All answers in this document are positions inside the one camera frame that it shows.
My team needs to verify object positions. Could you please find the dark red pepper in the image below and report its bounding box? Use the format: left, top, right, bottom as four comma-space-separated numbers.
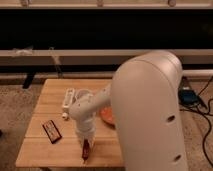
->
82, 139, 90, 161

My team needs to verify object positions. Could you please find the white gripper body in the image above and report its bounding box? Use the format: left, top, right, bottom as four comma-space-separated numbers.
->
76, 119, 95, 140

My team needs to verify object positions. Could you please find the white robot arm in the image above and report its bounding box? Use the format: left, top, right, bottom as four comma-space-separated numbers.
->
69, 51, 188, 171

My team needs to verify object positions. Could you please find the blue device on floor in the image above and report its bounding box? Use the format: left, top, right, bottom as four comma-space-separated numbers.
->
178, 89, 199, 105

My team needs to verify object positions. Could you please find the orange bowl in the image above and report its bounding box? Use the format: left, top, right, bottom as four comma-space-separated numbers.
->
100, 107, 115, 125

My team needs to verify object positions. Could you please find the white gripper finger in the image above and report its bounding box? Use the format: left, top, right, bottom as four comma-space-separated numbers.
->
88, 137, 95, 148
78, 138, 84, 148

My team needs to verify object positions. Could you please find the wooden table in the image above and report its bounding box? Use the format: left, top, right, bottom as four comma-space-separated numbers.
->
16, 79, 123, 168

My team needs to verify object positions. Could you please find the dark rectangular snack packet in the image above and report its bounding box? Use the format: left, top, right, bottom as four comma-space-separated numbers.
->
42, 120, 62, 144

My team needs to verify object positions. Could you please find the black floor cable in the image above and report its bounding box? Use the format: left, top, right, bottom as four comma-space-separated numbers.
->
179, 76, 213, 168

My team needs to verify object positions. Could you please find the white plastic bottle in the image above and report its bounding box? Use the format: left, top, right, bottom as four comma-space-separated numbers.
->
62, 88, 75, 120

